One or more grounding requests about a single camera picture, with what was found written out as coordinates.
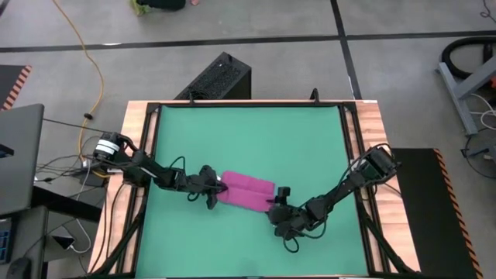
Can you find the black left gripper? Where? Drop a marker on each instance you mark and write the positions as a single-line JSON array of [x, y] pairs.
[[201, 180]]

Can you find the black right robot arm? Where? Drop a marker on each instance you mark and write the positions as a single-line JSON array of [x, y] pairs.
[[348, 182]]

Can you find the pink towel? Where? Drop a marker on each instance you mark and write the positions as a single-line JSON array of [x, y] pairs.
[[244, 190]]

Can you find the black metal rig frame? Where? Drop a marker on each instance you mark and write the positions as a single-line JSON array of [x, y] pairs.
[[248, 104]]

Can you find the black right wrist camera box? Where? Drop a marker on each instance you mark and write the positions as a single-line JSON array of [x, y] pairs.
[[283, 193]]

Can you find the person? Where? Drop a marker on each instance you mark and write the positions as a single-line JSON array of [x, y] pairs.
[[162, 4]]

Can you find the black computer mouse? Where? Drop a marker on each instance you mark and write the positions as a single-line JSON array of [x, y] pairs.
[[18, 269]]

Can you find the grey metal stand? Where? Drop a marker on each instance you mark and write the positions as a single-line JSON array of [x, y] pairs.
[[453, 91]]

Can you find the grey laptop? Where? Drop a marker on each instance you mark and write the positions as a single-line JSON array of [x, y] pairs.
[[19, 162]]

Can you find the blue keypad device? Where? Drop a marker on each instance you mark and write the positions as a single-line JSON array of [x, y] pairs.
[[4, 244]]

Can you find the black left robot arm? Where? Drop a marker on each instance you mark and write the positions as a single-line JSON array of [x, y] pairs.
[[155, 174]]

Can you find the green table mat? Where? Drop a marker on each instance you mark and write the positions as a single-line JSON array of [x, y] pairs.
[[252, 131]]

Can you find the black table clamp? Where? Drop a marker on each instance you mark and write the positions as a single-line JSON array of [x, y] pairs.
[[314, 95], [190, 98]]

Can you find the black hazard-striped floor mat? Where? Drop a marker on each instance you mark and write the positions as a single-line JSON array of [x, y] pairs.
[[9, 81], [422, 213]]

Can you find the smartphone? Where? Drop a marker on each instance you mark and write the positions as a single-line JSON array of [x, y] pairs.
[[64, 242]]

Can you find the thin black rod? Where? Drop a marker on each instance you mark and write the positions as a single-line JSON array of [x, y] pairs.
[[77, 125]]

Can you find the black computer tower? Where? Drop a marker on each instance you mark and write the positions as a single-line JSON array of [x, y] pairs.
[[221, 77]]

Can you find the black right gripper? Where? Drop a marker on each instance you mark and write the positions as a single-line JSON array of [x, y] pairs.
[[288, 221]]

